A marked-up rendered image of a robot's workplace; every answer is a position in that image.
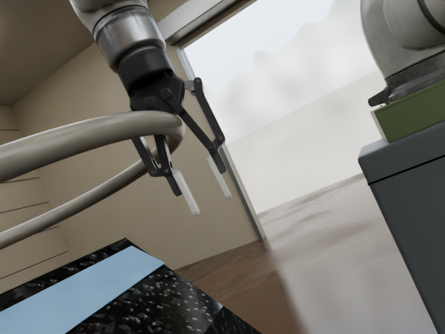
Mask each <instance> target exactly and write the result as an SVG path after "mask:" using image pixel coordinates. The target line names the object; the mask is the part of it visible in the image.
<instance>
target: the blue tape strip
mask: <svg viewBox="0 0 445 334"><path fill-rule="evenodd" d="M163 264H165V262H162V261H161V260H158V259H157V258H154V257H153V256H150V255H149V254H147V253H145V252H143V251H141V250H139V249H137V248H135V247H133V246H130V247H128V248H126V249H124V250H122V251H120V252H118V253H116V254H114V255H113V256H110V257H109V258H106V259H105V260H102V261H101V262H98V263H97V264H94V265H93V266H90V267H89V268H86V269H85V270H82V271H81V272H78V273H77V274H74V275H73V276H70V277H69V278H66V279H65V280H62V281H61V282H58V283H57V284H54V285H53V286H51V287H49V288H47V289H45V290H43V291H41V292H39V293H37V294H35V295H33V296H31V297H29V298H27V299H25V300H23V301H21V302H19V303H17V304H15V305H13V306H11V307H9V308H7V309H5V310H3V311H1V312H0V334H66V333H67V332H68V331H70V330H71V329H73V328H74V327H75V326H77V325H79V324H80V323H81V322H82V321H84V320H85V319H87V318H88V317H89V316H91V315H93V314H94V313H95V312H96V311H98V310H100V309H101V308H102V307H104V306H105V305H107V304H108V303H109V302H111V301H112V300H114V299H115V298H116V297H118V296H119V295H121V294H122V293H123V292H125V291H127V290H128V289H129V288H131V287H132V286H134V285H135V284H136V283H138V282H139V281H141V280H142V279H143V278H145V277H146V276H147V275H149V274H150V273H152V272H153V271H155V270H156V269H157V268H159V267H161V265H163Z"/></svg>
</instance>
